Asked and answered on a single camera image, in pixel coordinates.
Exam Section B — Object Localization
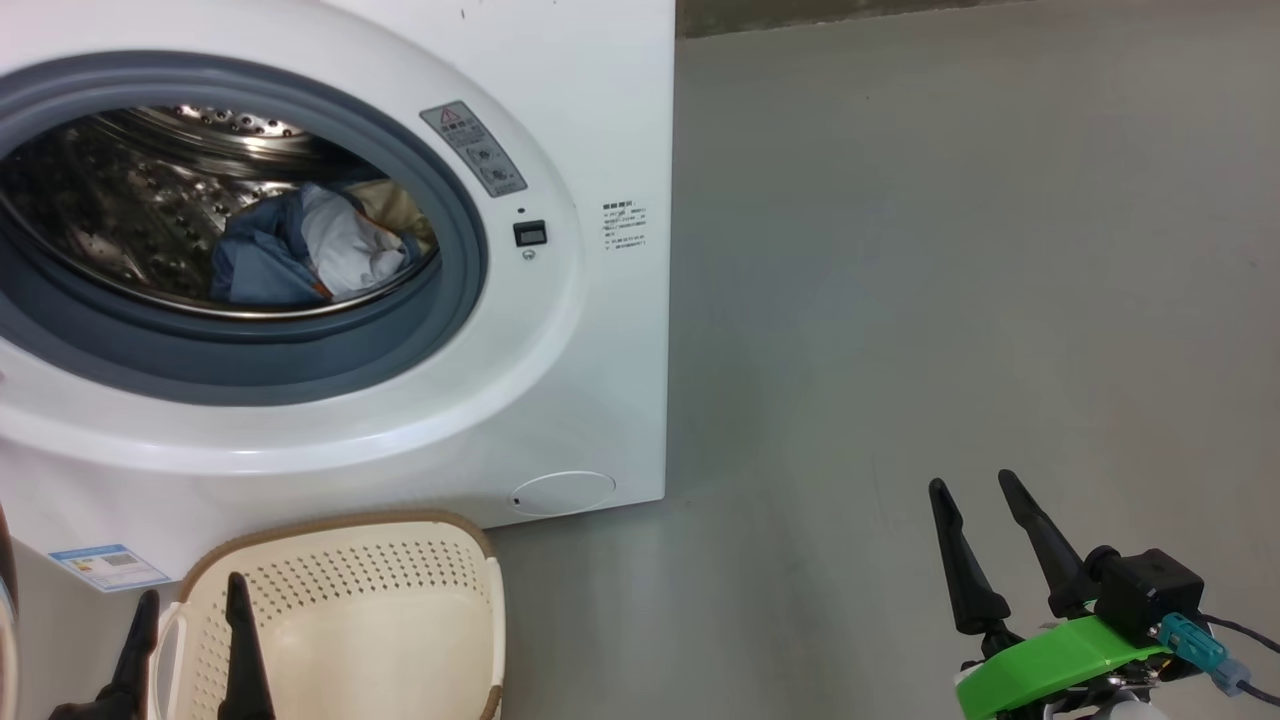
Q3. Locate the blue bear print garment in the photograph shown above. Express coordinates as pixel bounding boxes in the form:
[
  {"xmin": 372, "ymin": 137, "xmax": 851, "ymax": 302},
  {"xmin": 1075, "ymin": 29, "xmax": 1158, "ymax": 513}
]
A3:
[{"xmin": 210, "ymin": 183, "xmax": 421, "ymax": 306}]

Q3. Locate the round white filter cover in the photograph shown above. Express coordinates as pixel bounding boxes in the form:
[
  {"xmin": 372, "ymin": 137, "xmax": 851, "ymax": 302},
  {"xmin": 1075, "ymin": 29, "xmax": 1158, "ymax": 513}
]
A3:
[{"xmin": 510, "ymin": 470, "xmax": 617, "ymax": 517}]

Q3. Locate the cream perforated laundry basket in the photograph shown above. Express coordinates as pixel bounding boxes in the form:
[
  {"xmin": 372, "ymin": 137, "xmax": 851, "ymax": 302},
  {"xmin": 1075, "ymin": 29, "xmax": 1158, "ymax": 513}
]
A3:
[{"xmin": 150, "ymin": 512, "xmax": 506, "ymax": 720}]

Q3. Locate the grey rubber door gasket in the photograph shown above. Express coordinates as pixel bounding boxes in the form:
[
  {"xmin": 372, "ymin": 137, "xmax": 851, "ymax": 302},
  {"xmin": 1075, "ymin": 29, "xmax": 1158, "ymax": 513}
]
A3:
[{"xmin": 0, "ymin": 52, "xmax": 489, "ymax": 406}]

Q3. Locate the white front-load washing machine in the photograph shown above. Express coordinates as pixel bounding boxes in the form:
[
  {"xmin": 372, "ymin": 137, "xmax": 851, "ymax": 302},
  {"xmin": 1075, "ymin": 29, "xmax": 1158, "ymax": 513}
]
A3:
[{"xmin": 0, "ymin": 0, "xmax": 677, "ymax": 593}]

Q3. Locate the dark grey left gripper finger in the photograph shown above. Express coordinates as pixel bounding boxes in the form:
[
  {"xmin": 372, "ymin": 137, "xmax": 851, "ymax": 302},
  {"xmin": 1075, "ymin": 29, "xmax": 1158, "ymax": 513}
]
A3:
[
  {"xmin": 95, "ymin": 590, "xmax": 161, "ymax": 720},
  {"xmin": 217, "ymin": 572, "xmax": 277, "ymax": 720}
]

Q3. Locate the teal cable connector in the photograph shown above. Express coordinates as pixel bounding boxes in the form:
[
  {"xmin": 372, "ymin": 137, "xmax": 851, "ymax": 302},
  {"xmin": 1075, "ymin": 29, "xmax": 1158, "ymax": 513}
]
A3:
[{"xmin": 1160, "ymin": 613, "xmax": 1251, "ymax": 697}]

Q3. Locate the grey warning sticker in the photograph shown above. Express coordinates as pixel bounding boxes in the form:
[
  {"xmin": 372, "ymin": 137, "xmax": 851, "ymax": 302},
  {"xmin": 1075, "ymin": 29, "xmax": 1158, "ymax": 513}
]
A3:
[{"xmin": 420, "ymin": 100, "xmax": 528, "ymax": 198}]

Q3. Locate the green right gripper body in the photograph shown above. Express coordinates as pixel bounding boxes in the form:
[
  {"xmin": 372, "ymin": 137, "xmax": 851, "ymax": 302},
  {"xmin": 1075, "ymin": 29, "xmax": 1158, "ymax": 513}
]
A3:
[{"xmin": 955, "ymin": 612, "xmax": 1173, "ymax": 720}]

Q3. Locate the perforated steel washer drum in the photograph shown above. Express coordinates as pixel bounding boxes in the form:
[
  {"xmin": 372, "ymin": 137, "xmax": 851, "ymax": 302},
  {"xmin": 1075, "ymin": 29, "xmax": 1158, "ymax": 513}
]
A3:
[{"xmin": 0, "ymin": 105, "xmax": 441, "ymax": 321}]

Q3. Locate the blue energy label sticker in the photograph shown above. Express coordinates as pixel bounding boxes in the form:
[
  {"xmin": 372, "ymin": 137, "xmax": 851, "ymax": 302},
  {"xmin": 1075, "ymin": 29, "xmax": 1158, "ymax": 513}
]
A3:
[{"xmin": 48, "ymin": 543, "xmax": 173, "ymax": 593}]

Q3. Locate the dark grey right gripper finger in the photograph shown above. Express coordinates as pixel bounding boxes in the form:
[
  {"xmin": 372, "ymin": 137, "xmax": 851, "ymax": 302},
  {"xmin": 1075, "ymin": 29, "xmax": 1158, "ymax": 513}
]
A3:
[
  {"xmin": 928, "ymin": 478, "xmax": 1011, "ymax": 637},
  {"xmin": 997, "ymin": 470, "xmax": 1098, "ymax": 619}
]

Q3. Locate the thin black cable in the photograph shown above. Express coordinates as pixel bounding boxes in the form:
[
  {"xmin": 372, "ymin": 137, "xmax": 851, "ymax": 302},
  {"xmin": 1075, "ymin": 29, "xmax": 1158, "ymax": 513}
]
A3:
[{"xmin": 1200, "ymin": 613, "xmax": 1280, "ymax": 707}]

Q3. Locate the black round glass washer door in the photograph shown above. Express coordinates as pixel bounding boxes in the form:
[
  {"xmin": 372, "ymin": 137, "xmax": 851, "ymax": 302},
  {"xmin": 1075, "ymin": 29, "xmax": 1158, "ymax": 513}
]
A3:
[{"xmin": 0, "ymin": 500, "xmax": 21, "ymax": 720}]

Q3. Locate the cream fabric garment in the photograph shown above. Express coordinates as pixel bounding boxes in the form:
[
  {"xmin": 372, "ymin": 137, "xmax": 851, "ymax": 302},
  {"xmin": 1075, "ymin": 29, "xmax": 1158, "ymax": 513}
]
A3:
[{"xmin": 350, "ymin": 180, "xmax": 439, "ymax": 257}]

